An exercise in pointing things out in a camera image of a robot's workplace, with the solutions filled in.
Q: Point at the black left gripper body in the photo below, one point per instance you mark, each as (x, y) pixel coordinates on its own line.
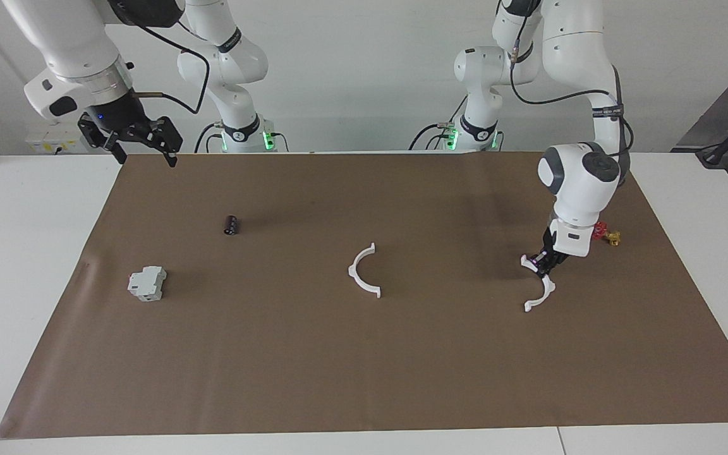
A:
(548, 243)

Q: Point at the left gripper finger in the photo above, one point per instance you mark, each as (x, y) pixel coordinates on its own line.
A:
(552, 265)
(539, 260)

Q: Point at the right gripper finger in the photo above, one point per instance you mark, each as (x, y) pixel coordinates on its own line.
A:
(170, 138)
(98, 136)

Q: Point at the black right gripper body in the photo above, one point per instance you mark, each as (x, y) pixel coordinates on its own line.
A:
(116, 117)

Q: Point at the black cylindrical capacitor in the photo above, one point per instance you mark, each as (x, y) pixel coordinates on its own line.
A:
(231, 225)

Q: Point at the grey circuit breaker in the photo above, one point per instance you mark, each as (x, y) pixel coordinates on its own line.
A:
(146, 284)

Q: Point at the brown paper mat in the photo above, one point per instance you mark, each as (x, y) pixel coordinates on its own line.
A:
(364, 366)

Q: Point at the white wall socket box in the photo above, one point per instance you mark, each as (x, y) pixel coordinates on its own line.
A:
(54, 140)

